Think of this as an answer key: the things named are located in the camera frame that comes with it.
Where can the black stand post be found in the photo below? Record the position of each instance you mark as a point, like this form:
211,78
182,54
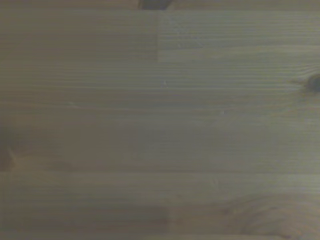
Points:
153,3

